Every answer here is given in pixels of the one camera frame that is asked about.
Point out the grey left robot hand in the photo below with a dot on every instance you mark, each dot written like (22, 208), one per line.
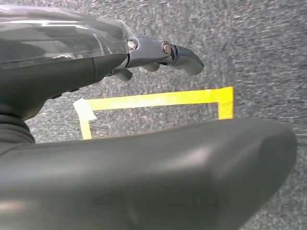
(60, 57)

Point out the white floor tape piece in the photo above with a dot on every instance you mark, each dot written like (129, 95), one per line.
(84, 109)

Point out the yellow floor tape marking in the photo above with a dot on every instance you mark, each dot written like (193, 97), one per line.
(156, 99)

